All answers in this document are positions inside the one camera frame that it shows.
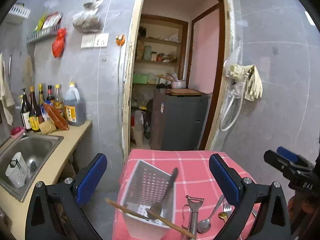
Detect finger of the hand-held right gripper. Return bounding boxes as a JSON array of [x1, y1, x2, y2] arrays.
[[264, 150, 298, 178], [277, 146, 313, 168]]

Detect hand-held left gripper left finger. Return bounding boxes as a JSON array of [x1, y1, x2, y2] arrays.
[[25, 153, 108, 240]]

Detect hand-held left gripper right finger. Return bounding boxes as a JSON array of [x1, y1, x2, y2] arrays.
[[209, 153, 292, 240]]

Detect steel vegetable peeler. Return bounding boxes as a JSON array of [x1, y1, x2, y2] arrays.
[[182, 195, 204, 240]]

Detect silver spoon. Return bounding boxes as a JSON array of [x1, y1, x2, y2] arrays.
[[197, 194, 225, 234]]

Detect white perforated utensil basket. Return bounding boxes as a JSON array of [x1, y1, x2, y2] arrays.
[[119, 159, 178, 240]]

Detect person's right hand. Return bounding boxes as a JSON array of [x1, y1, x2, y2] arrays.
[[287, 195, 320, 215]]

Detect silver fork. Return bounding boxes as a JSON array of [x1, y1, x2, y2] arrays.
[[222, 200, 233, 217]]

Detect pink checked tablecloth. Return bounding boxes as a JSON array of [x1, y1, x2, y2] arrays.
[[112, 149, 260, 240]]

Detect beige kitchen counter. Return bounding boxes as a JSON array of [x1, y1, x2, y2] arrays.
[[0, 120, 93, 240]]

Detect dark spoon in basket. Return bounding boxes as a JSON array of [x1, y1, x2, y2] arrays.
[[146, 167, 179, 214]]

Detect steel kitchen sink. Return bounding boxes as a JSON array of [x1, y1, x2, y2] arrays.
[[0, 132, 64, 203]]

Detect yellow paper packet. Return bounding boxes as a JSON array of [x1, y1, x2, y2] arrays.
[[40, 121, 57, 134]]

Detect orange-brown seasoning packet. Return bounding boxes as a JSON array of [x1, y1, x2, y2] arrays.
[[42, 102, 69, 131]]

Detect grey cabinet with board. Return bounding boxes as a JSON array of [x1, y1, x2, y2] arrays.
[[149, 89, 209, 151]]

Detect large dark liquid jug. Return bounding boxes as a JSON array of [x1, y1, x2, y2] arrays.
[[63, 82, 86, 126]]

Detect white plastic jug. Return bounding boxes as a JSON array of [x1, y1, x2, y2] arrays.
[[5, 152, 29, 188]]

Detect cream rubber gloves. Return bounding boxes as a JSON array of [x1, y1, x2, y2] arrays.
[[229, 64, 263, 102]]

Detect clear plastic bag on hook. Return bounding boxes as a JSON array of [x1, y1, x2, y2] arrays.
[[226, 81, 244, 101]]

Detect pink scrubbing brush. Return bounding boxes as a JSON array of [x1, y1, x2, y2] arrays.
[[10, 126, 26, 138]]

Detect wooden cutting board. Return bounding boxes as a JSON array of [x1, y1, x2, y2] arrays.
[[166, 88, 206, 96]]

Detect metal pot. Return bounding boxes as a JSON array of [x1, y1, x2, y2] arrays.
[[170, 79, 187, 89]]

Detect green box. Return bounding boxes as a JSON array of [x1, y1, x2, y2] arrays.
[[132, 74, 148, 84]]

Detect hanging beige dishcloth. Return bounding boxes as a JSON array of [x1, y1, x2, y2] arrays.
[[0, 52, 15, 126]]

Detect hanging thin cloth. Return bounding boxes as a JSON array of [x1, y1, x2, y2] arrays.
[[22, 55, 34, 88]]

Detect red plastic bag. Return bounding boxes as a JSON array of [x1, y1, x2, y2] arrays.
[[52, 28, 67, 58]]

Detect wooden pantry shelf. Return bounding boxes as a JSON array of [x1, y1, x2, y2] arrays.
[[134, 14, 189, 85]]

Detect clear hanging plastic bag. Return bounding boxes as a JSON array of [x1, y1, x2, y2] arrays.
[[72, 0, 104, 33]]

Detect white hose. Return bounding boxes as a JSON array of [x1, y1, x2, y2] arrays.
[[219, 80, 244, 132]]

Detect wooden door frame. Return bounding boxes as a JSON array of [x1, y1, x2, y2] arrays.
[[121, 0, 236, 166]]

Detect white wall switch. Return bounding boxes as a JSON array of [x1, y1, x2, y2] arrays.
[[81, 35, 95, 49]]

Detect white wall socket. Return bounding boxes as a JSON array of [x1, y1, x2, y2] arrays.
[[94, 33, 110, 48]]

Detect metal wall rack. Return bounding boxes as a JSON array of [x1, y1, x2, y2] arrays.
[[26, 25, 61, 44]]

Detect packets in wall rack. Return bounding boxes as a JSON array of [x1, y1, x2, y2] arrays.
[[35, 12, 63, 31]]

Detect white plastic wall shelf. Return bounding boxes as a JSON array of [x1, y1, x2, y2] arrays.
[[9, 3, 31, 18]]

